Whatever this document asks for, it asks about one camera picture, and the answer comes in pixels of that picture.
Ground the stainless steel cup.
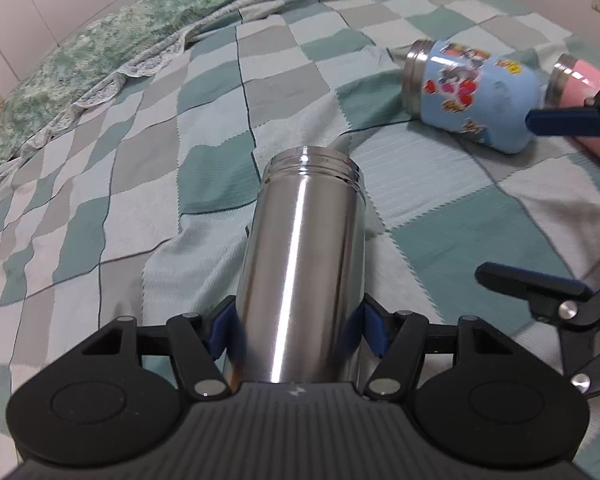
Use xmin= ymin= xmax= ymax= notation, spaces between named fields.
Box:
xmin=225 ymin=146 xmax=366 ymax=388

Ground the pink cup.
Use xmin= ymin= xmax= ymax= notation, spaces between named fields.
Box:
xmin=544 ymin=52 xmax=600 ymax=175

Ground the blue cartoon sticker cup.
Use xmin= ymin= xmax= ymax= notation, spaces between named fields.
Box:
xmin=402 ymin=39 xmax=542 ymax=154

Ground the green floral bedspread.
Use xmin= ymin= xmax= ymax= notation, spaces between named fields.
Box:
xmin=0 ymin=0 xmax=237 ymax=166

